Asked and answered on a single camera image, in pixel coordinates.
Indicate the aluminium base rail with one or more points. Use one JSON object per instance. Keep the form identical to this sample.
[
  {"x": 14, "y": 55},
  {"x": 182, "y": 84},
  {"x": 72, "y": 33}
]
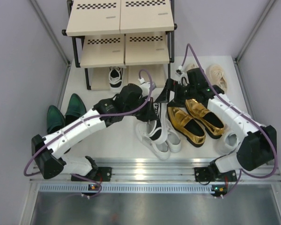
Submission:
[{"x": 139, "y": 170}]

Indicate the gold loafer left one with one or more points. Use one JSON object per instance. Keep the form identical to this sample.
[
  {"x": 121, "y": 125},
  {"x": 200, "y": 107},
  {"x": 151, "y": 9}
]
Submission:
[{"x": 186, "y": 125}]

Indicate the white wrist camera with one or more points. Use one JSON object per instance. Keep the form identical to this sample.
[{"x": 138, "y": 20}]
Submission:
[
  {"x": 146, "y": 86},
  {"x": 179, "y": 71}
]

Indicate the beige sneaker left one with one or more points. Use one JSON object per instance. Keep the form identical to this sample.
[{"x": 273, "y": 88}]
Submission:
[{"x": 191, "y": 66}]

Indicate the green pointed shoe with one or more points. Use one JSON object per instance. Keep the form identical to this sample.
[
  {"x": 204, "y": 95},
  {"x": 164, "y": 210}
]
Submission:
[
  {"x": 76, "y": 108},
  {"x": 55, "y": 120}
]

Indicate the beige sneaker one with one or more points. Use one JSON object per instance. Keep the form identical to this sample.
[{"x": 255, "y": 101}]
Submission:
[
  {"x": 191, "y": 66},
  {"x": 216, "y": 75}
]

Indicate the right green pointed shoe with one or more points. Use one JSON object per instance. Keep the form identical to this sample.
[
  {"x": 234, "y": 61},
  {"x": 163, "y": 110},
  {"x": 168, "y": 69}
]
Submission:
[{"x": 76, "y": 108}]

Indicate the left green pointed shoe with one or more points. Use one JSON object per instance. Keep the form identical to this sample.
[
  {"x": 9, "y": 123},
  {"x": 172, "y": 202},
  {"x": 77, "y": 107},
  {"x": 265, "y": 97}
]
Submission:
[{"x": 55, "y": 120}]

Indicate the gold loafer one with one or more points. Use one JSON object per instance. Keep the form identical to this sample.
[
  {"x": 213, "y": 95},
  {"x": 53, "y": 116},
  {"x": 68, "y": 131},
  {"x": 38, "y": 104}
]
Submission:
[
  {"x": 186, "y": 125},
  {"x": 213, "y": 125}
]

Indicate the white chunky sneaker left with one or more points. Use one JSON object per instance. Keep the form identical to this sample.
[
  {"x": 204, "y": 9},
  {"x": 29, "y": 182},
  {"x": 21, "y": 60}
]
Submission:
[{"x": 228, "y": 142}]

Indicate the black white sneaker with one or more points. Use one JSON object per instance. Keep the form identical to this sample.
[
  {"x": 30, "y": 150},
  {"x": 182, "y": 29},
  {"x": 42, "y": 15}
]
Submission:
[
  {"x": 156, "y": 129},
  {"x": 116, "y": 79}
]

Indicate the gold loafer right one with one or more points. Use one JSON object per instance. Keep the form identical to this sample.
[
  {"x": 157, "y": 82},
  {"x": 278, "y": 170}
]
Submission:
[{"x": 213, "y": 125}]

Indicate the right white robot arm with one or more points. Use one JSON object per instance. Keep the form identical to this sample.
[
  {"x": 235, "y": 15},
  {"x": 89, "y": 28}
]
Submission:
[{"x": 257, "y": 143}]

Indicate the white sneaker one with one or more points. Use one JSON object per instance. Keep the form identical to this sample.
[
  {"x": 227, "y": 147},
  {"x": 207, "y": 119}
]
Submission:
[
  {"x": 161, "y": 151},
  {"x": 173, "y": 141}
]

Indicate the beige sneaker right one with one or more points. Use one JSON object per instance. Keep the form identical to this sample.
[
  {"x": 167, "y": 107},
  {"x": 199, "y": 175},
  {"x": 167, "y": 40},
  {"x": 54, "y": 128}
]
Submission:
[{"x": 216, "y": 75}]

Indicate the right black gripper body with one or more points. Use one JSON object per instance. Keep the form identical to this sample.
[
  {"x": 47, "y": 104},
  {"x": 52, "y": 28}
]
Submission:
[{"x": 181, "y": 93}]

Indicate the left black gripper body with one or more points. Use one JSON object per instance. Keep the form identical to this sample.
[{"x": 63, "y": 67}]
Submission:
[{"x": 144, "y": 115}]

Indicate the beige black-framed shoe shelf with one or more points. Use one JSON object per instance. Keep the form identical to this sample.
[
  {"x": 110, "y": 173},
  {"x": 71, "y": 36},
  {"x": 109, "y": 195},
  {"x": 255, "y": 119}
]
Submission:
[{"x": 131, "y": 34}]

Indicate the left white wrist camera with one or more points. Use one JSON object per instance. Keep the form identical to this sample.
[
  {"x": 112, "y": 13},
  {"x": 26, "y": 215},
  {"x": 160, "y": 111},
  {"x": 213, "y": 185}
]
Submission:
[{"x": 146, "y": 86}]

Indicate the perforated grey cable duct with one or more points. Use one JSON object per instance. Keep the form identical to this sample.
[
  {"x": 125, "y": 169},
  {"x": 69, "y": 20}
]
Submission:
[{"x": 133, "y": 188}]

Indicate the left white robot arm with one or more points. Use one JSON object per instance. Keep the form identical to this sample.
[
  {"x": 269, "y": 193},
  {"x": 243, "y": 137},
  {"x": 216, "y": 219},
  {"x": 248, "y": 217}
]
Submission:
[{"x": 49, "y": 152}]

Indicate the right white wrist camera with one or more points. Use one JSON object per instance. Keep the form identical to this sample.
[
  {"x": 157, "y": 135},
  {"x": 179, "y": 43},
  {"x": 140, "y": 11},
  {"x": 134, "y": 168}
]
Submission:
[{"x": 179, "y": 71}]

